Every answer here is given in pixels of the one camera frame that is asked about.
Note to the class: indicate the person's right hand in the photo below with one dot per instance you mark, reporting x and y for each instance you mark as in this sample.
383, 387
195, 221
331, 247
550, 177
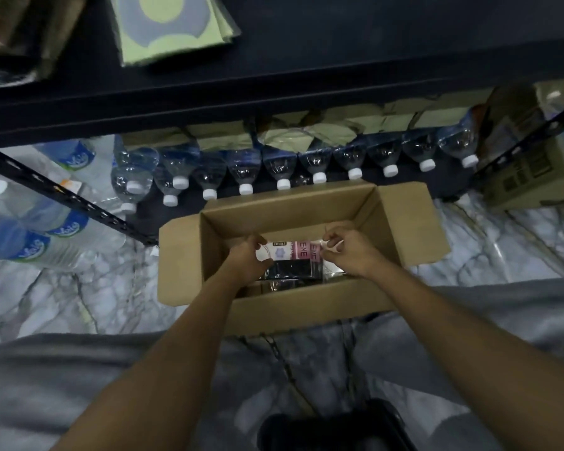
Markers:
357, 253

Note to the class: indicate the person's left hand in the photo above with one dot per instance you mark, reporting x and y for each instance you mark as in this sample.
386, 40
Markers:
244, 262

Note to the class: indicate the person's right thumb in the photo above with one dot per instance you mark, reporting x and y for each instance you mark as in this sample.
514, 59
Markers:
336, 252

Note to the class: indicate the person's left thumb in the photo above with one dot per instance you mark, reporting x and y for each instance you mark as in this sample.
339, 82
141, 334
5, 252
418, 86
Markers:
264, 264

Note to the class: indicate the pink and white packet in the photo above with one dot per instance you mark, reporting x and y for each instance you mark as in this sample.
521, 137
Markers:
291, 251

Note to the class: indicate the person's right forearm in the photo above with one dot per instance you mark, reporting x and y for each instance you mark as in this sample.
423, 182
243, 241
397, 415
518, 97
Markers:
474, 352

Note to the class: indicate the person's left forearm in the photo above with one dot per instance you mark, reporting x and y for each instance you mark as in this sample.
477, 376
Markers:
169, 366

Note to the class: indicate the black packet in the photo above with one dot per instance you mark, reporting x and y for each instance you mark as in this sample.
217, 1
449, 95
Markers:
291, 271

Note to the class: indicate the open brown cardboard box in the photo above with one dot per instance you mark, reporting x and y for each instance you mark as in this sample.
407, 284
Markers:
404, 225

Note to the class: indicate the row of small water bottles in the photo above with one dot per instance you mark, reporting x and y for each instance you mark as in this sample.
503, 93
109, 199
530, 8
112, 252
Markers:
244, 168

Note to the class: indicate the row of olive paper packets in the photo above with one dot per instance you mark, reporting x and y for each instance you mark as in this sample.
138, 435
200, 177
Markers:
291, 131

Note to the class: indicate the black pouch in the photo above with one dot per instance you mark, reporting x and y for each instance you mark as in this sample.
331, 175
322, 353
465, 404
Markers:
333, 429

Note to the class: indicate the black metal shelf rack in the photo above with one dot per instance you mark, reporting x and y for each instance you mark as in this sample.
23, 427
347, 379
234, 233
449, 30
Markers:
310, 51

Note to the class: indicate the brown printed carton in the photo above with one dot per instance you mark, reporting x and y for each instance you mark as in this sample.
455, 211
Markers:
536, 178

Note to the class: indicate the large blue label water bottle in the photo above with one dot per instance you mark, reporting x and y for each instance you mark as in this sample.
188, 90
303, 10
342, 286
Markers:
28, 246
70, 153
42, 208

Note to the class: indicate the green and grey package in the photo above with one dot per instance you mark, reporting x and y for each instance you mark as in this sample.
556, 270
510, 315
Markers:
169, 28

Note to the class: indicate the grey trousers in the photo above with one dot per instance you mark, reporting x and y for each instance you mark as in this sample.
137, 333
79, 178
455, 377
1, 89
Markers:
28, 385

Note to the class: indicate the brown plastic packet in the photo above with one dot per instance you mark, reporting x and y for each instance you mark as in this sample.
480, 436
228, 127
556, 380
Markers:
19, 37

